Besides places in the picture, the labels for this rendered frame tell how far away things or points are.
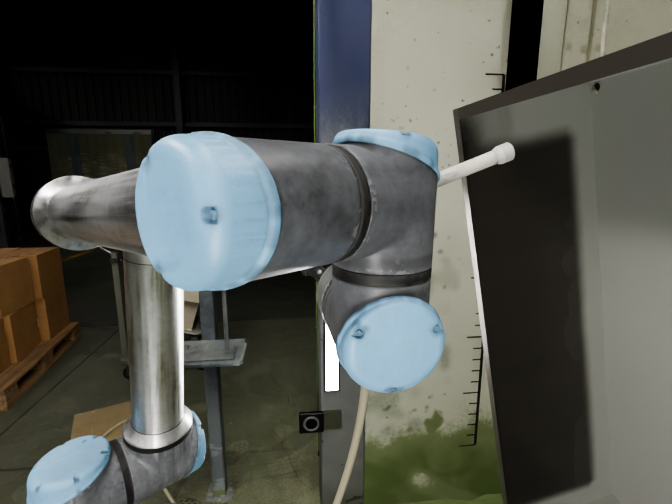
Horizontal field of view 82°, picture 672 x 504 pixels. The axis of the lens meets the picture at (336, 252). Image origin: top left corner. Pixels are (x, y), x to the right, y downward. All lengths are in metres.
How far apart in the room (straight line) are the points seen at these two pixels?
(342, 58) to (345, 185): 1.24
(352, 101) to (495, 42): 0.55
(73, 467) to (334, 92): 1.25
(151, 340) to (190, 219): 0.69
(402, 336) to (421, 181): 0.12
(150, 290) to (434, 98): 1.13
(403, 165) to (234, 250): 0.15
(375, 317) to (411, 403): 1.46
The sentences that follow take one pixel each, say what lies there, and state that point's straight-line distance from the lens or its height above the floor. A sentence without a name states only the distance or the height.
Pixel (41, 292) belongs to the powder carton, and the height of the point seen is 0.56.
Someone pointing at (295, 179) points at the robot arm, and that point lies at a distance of 0.23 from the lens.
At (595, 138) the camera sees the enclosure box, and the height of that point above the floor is 1.58.
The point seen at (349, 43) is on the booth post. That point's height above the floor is 1.93.
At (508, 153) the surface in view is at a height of 1.52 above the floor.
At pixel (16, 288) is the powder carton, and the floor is 0.66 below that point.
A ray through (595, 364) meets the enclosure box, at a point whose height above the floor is 0.97.
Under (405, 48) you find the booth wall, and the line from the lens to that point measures 1.53.
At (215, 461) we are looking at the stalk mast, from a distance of 2.11.
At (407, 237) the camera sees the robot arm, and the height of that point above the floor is 1.44.
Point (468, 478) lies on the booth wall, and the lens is 2.07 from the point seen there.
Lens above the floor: 1.49
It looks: 11 degrees down
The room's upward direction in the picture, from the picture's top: straight up
